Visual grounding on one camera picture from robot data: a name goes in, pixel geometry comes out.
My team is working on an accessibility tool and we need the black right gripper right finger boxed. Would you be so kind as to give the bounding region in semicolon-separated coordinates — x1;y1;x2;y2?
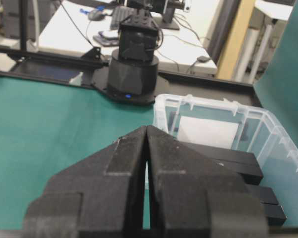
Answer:
147;126;268;238

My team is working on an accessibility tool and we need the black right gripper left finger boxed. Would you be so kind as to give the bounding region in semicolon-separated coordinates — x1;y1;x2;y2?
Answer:
23;126;147;238

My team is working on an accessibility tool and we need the black D435i camera box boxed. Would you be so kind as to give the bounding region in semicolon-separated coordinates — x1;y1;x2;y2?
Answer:
182;142;264;185

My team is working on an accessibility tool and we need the black D415 camera box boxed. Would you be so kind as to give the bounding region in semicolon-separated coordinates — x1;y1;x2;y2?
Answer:
246;184;279;205

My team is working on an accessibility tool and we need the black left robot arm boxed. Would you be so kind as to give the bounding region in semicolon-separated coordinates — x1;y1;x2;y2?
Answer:
92;0;168;105

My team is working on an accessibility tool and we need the white paper label in case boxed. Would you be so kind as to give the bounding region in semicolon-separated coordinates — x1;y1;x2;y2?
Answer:
177;116;239;149

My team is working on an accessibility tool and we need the clear plastic storage case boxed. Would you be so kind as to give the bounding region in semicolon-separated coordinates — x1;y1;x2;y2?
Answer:
153;94;298;227

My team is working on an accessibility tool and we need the white background desk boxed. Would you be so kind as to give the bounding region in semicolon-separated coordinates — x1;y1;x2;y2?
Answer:
38;0;217;74

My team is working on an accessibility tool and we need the black monitor stand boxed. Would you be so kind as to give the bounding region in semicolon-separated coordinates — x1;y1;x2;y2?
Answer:
150;0;190;30

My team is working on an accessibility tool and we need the grey computer mouse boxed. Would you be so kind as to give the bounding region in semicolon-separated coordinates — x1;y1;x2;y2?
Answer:
88;9;107;21

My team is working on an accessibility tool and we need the black keyboard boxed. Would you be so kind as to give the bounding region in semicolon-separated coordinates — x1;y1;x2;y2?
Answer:
110;6;134;30

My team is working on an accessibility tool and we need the black aluminium frame rail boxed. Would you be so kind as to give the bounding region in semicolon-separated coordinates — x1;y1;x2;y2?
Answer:
0;0;108;70

